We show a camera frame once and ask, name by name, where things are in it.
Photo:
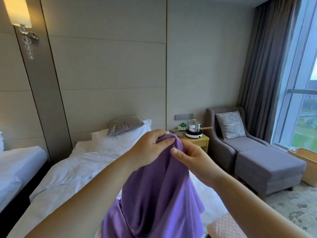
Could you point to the person's right hand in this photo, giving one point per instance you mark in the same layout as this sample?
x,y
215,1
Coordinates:
x,y
198,166

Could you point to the person's left hand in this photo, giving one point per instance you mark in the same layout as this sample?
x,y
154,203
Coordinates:
x,y
145,151

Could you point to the person's right thumb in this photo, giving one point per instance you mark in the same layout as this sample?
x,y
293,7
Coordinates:
x,y
178,154

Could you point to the person's left thumb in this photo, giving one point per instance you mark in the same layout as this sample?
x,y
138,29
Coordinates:
x,y
161,144

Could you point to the purple cloth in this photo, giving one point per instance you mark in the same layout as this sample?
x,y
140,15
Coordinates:
x,y
156,195

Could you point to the person's right forearm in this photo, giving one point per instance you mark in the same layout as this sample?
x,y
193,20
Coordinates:
x,y
257,208

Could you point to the person's left forearm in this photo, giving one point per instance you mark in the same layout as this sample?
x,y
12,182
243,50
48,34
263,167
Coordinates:
x,y
81,195

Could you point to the light wooden nightstand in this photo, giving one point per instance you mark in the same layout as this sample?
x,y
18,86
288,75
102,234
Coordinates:
x,y
198,143

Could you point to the white induction cooker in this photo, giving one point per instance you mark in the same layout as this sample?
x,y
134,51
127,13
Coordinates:
x,y
194,133

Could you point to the white pillow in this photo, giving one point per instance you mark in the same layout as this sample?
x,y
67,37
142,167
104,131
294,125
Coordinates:
x,y
128,137

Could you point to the grey patterned pillow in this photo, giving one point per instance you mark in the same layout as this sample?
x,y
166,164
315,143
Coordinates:
x,y
125,125

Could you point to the grey armchair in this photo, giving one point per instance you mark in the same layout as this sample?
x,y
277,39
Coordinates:
x,y
223,148

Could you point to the grey branch-patterned cushion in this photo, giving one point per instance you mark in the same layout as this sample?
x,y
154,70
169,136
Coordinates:
x,y
230,125

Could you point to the pink quilted pad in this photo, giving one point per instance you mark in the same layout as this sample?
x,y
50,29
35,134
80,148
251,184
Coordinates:
x,y
227,226

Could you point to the bed with white duvet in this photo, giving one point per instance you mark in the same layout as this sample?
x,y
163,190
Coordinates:
x,y
74,171

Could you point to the grey ottoman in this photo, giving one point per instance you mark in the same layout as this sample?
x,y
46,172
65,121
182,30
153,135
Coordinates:
x,y
270,168

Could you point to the grey curtain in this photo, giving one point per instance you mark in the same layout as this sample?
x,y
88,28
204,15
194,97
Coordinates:
x,y
267,71

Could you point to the light woven basket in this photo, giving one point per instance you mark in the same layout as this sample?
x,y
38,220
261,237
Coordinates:
x,y
305,166

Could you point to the bed with white sheet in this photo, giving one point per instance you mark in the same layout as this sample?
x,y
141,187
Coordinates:
x,y
17,166

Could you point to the grey wall switch panel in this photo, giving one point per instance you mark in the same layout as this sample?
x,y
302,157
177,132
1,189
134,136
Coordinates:
x,y
185,116

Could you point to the window frame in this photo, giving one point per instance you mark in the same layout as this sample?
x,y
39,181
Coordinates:
x,y
294,71

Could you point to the wall lamp with glass beads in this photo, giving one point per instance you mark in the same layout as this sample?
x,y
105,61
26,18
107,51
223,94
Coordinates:
x,y
21,14

